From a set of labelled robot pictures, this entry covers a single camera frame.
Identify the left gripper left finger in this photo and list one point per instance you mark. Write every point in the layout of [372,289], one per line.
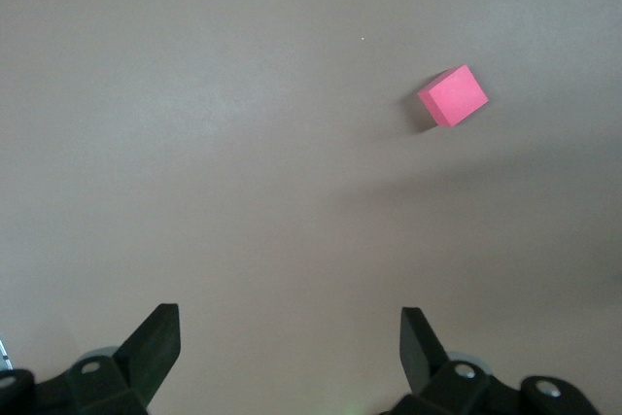
[146,356]

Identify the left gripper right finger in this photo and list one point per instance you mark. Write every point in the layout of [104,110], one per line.
[423,356]

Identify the pink foam cube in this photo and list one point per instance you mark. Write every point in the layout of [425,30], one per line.
[457,94]

